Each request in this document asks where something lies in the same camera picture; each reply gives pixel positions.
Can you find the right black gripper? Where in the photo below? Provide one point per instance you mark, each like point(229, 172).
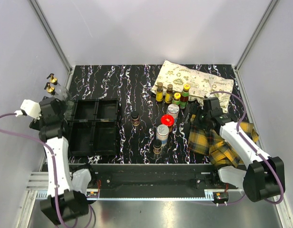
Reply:
point(191, 110)

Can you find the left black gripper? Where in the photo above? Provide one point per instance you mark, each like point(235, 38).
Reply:
point(38, 124)

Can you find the short green label sauce bottle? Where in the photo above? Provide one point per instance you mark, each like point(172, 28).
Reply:
point(176, 98)

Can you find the red lid chili jar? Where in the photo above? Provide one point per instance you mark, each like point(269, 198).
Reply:
point(169, 121)

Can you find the clear pump bottle gold top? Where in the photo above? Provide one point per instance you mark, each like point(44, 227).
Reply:
point(54, 82)

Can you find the small dark spice jar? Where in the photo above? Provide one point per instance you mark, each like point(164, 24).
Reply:
point(135, 118)
point(157, 146)

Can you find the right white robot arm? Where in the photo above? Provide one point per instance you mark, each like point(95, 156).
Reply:
point(261, 176)

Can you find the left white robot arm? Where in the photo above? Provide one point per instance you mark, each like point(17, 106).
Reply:
point(66, 194)

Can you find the tall green label sauce bottle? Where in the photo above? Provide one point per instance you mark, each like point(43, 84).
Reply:
point(184, 96)

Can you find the sago jar silver lid far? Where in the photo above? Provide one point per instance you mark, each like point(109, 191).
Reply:
point(173, 110)

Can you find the sago jar silver lid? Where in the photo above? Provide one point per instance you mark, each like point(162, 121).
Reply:
point(173, 110)
point(162, 133)

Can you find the cream printed cloth bag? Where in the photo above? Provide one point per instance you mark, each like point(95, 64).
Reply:
point(200, 83)

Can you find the yellow label bottle brown cap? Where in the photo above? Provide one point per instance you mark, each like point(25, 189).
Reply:
point(159, 92)

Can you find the sago jar silver lid near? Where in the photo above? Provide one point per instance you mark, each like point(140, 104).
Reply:
point(162, 133)

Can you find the black compartment organizer tray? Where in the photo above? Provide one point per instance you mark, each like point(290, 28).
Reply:
point(93, 128)

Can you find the yellow plaid cloth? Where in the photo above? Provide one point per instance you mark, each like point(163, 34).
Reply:
point(208, 143)

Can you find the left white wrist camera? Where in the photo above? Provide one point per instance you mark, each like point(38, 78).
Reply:
point(29, 108)

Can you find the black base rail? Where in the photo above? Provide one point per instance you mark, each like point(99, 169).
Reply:
point(157, 181)

